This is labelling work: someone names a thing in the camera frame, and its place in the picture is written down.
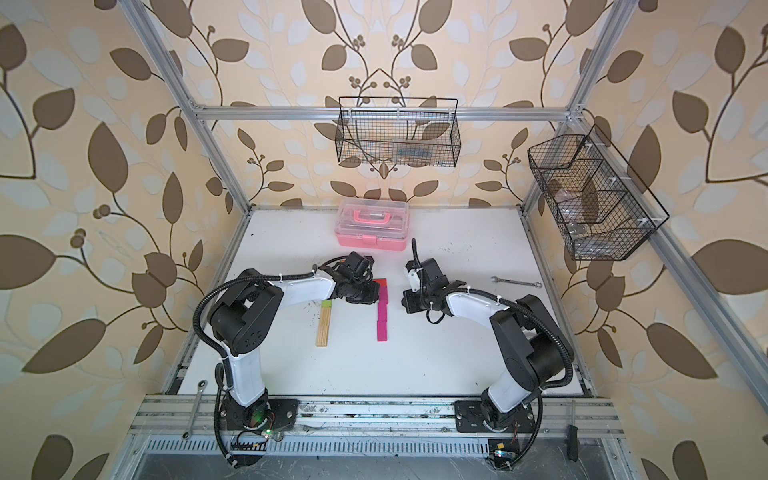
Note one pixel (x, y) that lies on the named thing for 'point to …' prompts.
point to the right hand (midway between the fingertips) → (405, 301)
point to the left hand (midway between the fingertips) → (376, 293)
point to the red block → (382, 281)
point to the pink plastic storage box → (372, 224)
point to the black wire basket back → (398, 131)
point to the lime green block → (327, 304)
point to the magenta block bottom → (382, 330)
